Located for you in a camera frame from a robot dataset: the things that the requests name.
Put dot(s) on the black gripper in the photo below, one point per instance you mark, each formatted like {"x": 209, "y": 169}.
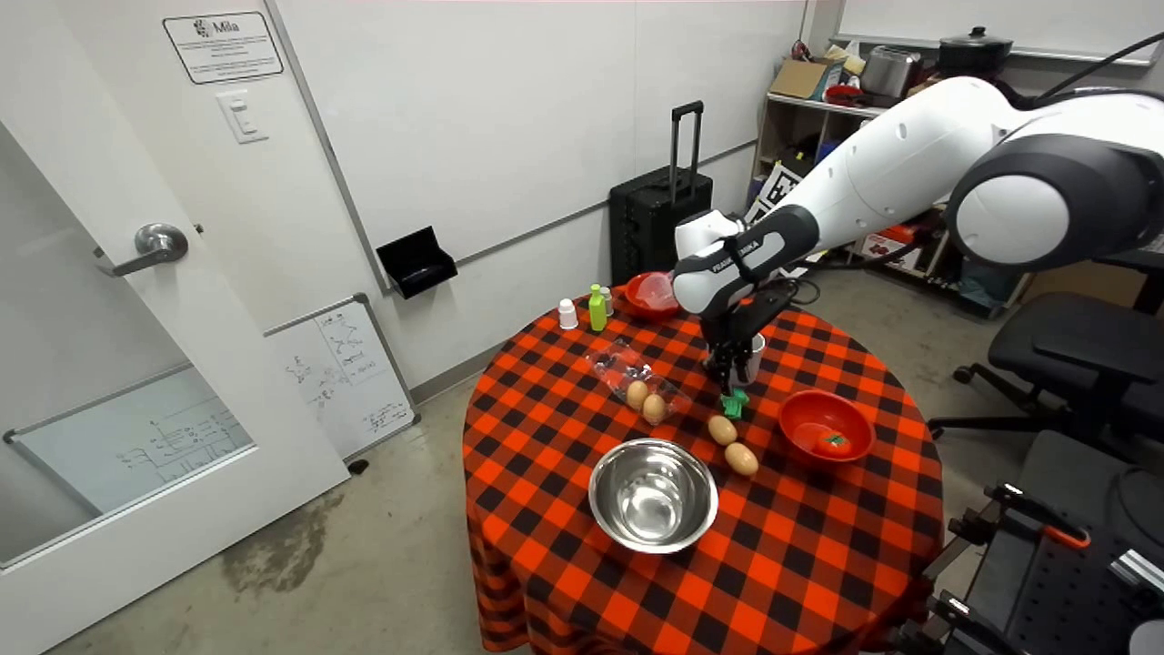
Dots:
{"x": 731, "y": 328}

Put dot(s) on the green toy broccoli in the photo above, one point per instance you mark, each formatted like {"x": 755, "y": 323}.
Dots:
{"x": 735, "y": 403}

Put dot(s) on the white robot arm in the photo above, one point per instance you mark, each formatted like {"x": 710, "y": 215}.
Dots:
{"x": 1025, "y": 190}

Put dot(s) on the red bowl with plastic wrap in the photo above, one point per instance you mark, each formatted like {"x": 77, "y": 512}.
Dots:
{"x": 650, "y": 295}

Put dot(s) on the stainless steel mixing bowl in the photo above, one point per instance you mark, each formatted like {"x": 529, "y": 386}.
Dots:
{"x": 653, "y": 497}

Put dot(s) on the white ceramic mug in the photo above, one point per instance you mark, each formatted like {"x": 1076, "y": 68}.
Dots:
{"x": 758, "y": 343}

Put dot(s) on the tan toy potato upper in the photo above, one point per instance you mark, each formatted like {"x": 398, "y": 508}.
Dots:
{"x": 721, "y": 432}

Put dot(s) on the tan toy potato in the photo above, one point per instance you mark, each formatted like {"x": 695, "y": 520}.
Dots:
{"x": 739, "y": 461}
{"x": 721, "y": 432}

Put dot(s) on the tan toy potato lower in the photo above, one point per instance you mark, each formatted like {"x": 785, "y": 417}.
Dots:
{"x": 739, "y": 461}

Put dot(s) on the clear plastic bag with potatoes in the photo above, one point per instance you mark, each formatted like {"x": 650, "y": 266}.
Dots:
{"x": 630, "y": 380}

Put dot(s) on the orange toy tomato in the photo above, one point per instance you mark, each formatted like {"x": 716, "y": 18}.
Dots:
{"x": 835, "y": 447}

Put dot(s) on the small white bottle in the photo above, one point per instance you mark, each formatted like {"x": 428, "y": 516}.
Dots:
{"x": 568, "y": 316}

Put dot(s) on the black rolling suitcase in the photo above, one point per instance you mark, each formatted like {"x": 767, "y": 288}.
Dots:
{"x": 647, "y": 214}

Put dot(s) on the red black checkered tablecloth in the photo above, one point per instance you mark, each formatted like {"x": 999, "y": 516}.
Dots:
{"x": 797, "y": 563}

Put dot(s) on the fiducial marker board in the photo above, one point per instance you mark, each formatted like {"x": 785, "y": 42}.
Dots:
{"x": 770, "y": 204}

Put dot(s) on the wooden storage shelf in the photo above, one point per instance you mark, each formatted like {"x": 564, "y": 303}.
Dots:
{"x": 816, "y": 104}

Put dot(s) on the black office chair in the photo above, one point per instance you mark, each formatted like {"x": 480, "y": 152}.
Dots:
{"x": 1082, "y": 364}

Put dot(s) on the black equipment cart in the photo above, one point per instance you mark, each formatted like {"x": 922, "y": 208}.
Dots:
{"x": 1061, "y": 563}

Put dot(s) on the small whiteboard on floor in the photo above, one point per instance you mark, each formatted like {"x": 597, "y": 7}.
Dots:
{"x": 347, "y": 378}

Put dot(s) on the white door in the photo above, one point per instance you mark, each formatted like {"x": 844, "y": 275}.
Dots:
{"x": 146, "y": 425}

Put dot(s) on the black wall holder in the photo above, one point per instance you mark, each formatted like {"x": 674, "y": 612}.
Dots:
{"x": 417, "y": 265}

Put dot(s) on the white light switch plate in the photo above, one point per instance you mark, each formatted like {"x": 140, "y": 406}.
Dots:
{"x": 243, "y": 118}

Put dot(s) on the silver door handle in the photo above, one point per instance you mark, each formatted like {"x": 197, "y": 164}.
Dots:
{"x": 156, "y": 247}

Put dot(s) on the white wall notice sign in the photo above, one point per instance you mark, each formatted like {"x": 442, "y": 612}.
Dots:
{"x": 220, "y": 49}

